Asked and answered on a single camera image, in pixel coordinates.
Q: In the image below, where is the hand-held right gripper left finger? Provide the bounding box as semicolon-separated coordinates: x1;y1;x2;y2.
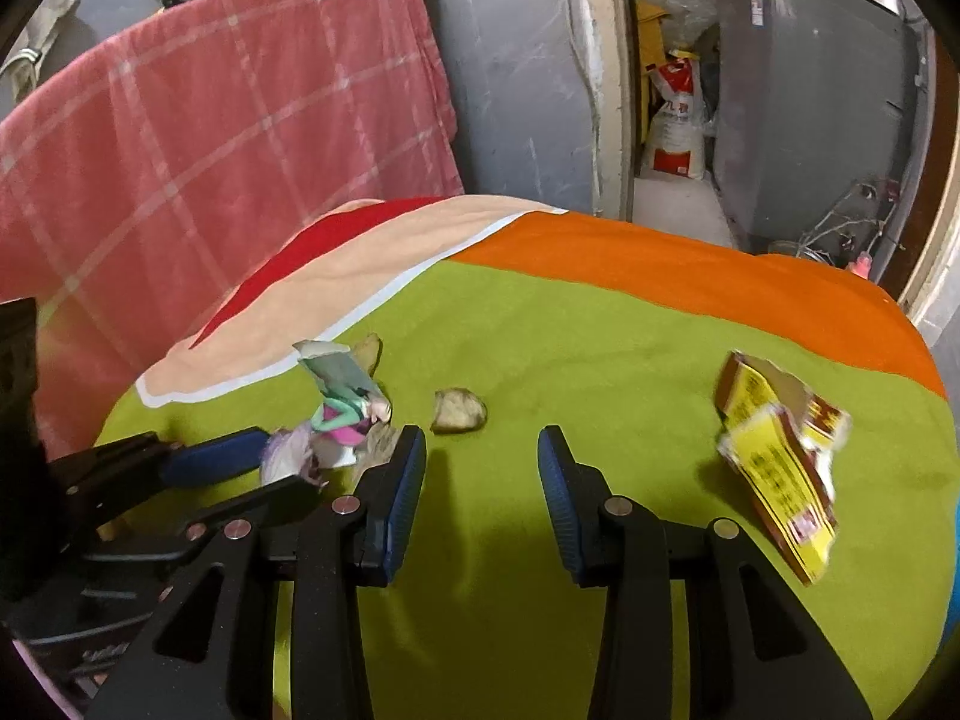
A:
86;424;428;720

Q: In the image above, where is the green pink wrapper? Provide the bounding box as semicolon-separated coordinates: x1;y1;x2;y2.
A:
259;337;395;485

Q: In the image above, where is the pink checked towel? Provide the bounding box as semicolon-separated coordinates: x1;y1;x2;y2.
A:
0;0;466;458

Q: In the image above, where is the yellow wooden stool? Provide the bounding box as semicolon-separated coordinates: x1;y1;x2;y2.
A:
634;0;668;143

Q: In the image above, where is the colourful patchwork blanket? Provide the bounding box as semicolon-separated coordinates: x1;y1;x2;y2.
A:
94;195;960;720

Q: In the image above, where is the grey washing machine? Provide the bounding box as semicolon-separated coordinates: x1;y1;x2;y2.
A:
709;0;927;256

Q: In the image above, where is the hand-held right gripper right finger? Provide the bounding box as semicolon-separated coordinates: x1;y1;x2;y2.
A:
536;424;875;720

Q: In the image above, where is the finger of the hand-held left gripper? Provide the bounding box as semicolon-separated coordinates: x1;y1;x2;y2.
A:
46;427;272;515
176;474;331;545

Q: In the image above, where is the beige hanging towel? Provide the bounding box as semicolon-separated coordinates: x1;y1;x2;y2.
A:
7;0;80;83

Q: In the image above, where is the red white sack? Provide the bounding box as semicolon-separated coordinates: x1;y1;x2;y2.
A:
641;52;710;182

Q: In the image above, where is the yellow crushed carton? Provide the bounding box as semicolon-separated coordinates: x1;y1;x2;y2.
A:
712;349;854;587

